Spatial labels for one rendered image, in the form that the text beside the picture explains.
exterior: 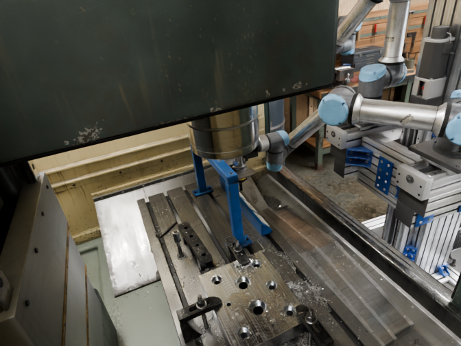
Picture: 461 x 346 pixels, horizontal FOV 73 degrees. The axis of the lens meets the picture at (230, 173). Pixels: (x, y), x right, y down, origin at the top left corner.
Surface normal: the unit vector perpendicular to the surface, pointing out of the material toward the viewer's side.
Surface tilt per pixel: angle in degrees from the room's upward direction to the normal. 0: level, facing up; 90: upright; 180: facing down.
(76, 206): 90
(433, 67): 90
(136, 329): 0
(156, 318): 0
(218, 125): 90
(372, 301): 8
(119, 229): 25
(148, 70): 90
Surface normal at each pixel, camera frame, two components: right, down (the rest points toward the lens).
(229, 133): 0.17, 0.48
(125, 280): 0.07, -0.61
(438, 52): -0.45, 0.49
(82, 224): 0.40, 0.43
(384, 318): -0.04, -0.79
